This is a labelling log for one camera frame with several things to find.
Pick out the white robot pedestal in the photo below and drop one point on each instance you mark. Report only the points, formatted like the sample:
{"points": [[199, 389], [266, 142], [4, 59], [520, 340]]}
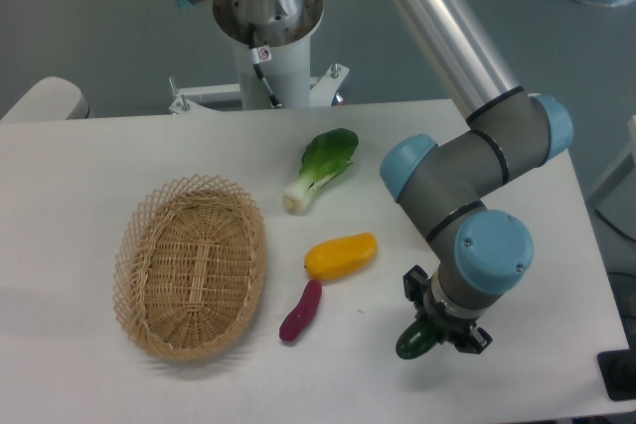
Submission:
{"points": [[271, 42]]}

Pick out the white chair back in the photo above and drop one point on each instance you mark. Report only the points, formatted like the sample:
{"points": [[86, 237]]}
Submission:
{"points": [[50, 99]]}

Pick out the green bok choy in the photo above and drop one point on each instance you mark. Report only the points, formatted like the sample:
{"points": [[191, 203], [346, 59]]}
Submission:
{"points": [[327, 156]]}

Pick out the purple sweet potato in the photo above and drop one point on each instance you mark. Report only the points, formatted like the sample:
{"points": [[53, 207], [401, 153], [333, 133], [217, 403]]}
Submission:
{"points": [[303, 314]]}

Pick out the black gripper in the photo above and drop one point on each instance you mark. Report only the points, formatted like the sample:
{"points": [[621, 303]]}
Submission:
{"points": [[465, 335]]}

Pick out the black device at edge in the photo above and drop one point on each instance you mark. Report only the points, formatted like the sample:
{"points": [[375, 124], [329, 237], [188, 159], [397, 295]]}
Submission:
{"points": [[618, 374]]}

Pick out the woven wicker basket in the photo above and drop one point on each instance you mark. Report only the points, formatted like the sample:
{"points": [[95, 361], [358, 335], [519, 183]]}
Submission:
{"points": [[190, 268]]}

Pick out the yellow bell pepper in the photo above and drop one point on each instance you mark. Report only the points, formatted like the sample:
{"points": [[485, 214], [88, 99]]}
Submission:
{"points": [[340, 257]]}

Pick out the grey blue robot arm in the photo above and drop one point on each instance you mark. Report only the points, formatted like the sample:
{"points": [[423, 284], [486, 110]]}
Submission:
{"points": [[483, 253]]}

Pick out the dark green cucumber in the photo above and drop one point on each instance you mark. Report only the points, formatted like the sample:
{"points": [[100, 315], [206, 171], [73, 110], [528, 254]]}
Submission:
{"points": [[417, 339]]}

